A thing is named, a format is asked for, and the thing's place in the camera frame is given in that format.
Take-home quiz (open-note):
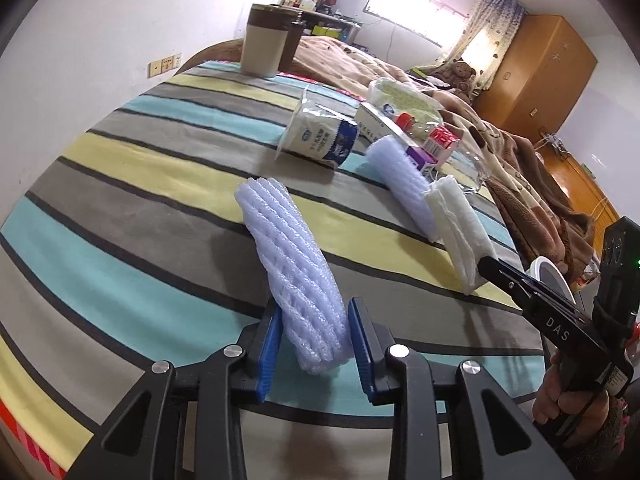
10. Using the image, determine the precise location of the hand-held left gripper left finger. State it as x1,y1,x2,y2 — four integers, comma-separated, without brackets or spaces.
65,302,285,480

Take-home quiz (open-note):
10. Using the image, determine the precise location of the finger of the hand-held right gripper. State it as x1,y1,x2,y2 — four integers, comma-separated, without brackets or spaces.
500,260,581,311
477,255,571,321

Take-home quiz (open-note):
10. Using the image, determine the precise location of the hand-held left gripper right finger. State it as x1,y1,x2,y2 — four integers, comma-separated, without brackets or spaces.
347,296,576,480

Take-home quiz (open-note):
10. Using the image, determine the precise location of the white rimmed trash bin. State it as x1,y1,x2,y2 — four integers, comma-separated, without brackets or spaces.
530,256,578,306

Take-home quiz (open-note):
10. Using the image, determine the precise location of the white foam sheet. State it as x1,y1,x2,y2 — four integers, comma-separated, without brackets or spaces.
425,176,500,295

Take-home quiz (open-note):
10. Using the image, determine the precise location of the large white foam net sleeve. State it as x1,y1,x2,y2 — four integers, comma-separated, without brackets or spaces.
235,176,349,375

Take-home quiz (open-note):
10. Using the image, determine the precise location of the clear plastic bottle red label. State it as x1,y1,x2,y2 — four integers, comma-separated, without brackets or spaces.
395,112,493,193

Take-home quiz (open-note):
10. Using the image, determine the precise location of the person's right hand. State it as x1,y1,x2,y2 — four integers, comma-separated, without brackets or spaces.
531,350,611,448

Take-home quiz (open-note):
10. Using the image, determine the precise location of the brown patterned blanket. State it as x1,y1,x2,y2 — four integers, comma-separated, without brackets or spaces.
290,35,601,281

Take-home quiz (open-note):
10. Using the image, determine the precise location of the wooden headboard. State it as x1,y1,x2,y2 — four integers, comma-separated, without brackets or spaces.
537,142,626,241

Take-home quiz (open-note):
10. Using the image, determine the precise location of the small white foam net sleeve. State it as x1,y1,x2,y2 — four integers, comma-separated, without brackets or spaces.
365,136,441,243

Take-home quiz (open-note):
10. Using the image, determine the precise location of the white and blue toothpaste box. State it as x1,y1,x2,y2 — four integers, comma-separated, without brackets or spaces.
352,102,401,143

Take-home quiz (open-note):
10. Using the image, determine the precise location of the wooden wardrobe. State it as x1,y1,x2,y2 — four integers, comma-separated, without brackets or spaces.
472,14,598,136

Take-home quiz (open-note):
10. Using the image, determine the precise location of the brown teddy bear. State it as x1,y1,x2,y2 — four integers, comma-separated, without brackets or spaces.
435,60,478,98

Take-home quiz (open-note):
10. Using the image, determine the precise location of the green tissue pack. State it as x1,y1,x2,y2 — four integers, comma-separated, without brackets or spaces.
368,77,445,126

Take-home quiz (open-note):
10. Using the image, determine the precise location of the white and blue plastic packet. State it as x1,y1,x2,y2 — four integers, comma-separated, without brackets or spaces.
274,85,360,168

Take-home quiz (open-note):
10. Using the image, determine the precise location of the patterned curtain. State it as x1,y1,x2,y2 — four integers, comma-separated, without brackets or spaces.
442,0,526,78

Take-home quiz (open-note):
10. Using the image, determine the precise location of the barred window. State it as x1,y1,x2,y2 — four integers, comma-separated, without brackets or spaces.
362,0,473,36

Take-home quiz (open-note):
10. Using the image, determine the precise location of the cluttered shelf desk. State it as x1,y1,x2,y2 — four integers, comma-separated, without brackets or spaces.
280,0,363,43

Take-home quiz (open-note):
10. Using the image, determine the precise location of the brown and cream thermos mug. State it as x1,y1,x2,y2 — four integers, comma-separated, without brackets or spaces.
241,2,307,78

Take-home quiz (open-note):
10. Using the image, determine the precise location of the wall socket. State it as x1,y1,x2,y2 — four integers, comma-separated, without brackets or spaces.
147,53,183,79

